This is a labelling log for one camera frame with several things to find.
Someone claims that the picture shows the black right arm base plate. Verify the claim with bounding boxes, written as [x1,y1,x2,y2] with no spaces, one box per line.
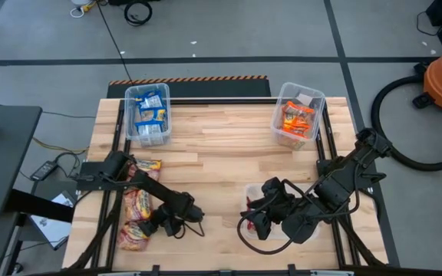
[316,159,387,189]

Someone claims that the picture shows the black vacuum hose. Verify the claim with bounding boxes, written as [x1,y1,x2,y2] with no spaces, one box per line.
[370,74,442,173]

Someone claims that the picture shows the black hazard-striped floor mat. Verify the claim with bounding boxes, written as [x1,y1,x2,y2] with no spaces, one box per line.
[107,75,272,100]

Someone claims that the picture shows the long black floor cable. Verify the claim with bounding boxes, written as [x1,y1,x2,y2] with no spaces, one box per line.
[97,2,134,84]

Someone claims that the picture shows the red and yellow ramen pack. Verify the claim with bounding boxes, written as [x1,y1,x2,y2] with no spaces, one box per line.
[124,189,153,223]
[116,221,151,252]
[130,159,163,182]

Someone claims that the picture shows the white cable with yellow plug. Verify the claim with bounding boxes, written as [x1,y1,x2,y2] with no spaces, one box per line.
[70,0,99,19]

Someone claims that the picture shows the black aluminium table frame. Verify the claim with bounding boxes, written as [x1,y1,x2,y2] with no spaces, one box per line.
[67,97,391,276]

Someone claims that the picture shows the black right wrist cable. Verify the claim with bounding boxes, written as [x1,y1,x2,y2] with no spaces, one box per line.
[236,179,361,256]

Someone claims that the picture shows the blue soy sauce ramen pack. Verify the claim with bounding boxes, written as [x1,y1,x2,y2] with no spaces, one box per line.
[134,121,167,141]
[134,90,164,110]
[136,108,168,124]

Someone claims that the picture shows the black power adapter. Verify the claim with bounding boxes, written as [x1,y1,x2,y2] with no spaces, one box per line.
[30,160,59,182]

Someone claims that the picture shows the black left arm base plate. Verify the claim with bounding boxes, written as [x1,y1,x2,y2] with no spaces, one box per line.
[75,162,130,192]

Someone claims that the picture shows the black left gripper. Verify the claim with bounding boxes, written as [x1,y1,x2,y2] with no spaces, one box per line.
[139,202,206,238]

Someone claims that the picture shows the red roast beef ramen pack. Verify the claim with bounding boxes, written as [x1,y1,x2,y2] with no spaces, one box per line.
[245,195,260,233]

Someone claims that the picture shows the coiled black cable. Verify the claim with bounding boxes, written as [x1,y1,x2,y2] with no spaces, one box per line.
[124,0,153,27]

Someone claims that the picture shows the black desk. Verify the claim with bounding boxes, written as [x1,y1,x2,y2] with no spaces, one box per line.
[0,105,44,219]

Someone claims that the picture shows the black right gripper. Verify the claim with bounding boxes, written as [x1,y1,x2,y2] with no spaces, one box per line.
[243,176,295,242]

